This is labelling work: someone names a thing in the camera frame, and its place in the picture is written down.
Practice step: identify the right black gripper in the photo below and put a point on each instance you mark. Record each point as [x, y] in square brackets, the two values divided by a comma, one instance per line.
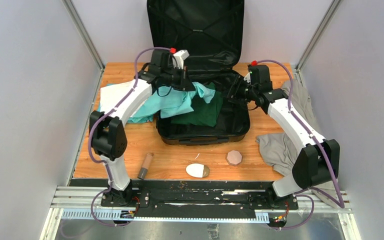
[237, 83]

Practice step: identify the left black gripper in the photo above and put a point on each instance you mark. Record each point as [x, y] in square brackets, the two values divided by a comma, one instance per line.
[185, 83]

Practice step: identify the light mint shirt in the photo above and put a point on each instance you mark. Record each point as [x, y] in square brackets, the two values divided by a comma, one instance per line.
[168, 102]

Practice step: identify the dark green shirt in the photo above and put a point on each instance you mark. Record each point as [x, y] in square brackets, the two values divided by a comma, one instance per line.
[206, 104]

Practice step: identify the white shirt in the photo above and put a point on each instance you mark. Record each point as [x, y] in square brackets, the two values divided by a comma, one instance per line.
[110, 95]

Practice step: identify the teal shirt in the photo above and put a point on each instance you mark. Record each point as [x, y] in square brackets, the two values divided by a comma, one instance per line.
[140, 118]

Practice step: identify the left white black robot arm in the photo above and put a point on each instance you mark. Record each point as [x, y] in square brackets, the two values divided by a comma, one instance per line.
[107, 141]

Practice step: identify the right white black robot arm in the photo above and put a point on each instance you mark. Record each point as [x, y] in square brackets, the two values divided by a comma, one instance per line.
[318, 157]

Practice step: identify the black open suitcase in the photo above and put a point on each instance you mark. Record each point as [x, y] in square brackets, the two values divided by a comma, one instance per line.
[212, 33]

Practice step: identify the grey shirt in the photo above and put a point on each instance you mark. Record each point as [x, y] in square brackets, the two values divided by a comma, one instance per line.
[278, 151]

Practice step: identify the white round compact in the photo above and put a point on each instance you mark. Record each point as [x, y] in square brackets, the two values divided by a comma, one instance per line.
[198, 170]

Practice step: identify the brown grey cylinder bottle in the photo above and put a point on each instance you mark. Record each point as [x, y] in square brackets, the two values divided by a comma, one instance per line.
[145, 166]

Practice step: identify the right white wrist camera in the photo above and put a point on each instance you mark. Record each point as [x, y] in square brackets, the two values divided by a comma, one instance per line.
[247, 78]

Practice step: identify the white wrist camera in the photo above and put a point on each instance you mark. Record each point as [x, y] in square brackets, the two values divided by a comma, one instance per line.
[247, 78]
[179, 57]

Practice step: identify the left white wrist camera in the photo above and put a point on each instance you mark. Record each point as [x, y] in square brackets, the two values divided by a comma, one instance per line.
[179, 57]

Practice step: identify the left aluminium corner post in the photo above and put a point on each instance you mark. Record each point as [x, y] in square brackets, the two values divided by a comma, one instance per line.
[76, 18]

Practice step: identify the aluminium corner post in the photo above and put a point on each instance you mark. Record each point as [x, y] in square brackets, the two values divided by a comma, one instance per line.
[321, 28]
[76, 18]

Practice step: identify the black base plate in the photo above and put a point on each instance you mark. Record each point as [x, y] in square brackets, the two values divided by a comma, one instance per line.
[206, 199]

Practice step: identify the right aluminium corner post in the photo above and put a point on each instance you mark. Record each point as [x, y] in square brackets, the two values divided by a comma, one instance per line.
[321, 28]

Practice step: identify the aluminium rail frame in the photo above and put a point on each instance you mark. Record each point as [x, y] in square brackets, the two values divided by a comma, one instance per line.
[74, 214]

